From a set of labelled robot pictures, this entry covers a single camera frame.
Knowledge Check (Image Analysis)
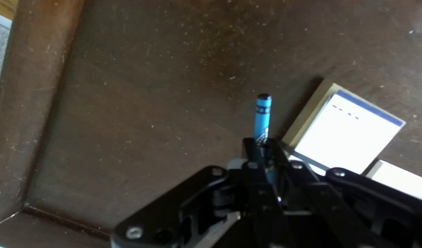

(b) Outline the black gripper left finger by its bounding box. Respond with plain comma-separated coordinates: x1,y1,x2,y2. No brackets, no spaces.
111,136,286,248

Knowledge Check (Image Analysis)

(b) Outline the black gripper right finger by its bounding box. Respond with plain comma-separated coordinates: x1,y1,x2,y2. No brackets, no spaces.
265,139,422,248

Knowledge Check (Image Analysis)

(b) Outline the blue pen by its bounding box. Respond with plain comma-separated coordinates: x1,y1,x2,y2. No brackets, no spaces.
251,92,273,144

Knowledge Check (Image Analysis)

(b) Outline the plain white notepad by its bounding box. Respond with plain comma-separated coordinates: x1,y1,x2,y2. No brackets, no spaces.
363,158,422,203

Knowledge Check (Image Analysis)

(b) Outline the dark wooden nightstand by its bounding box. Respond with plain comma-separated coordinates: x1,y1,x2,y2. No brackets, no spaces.
0,0,422,248

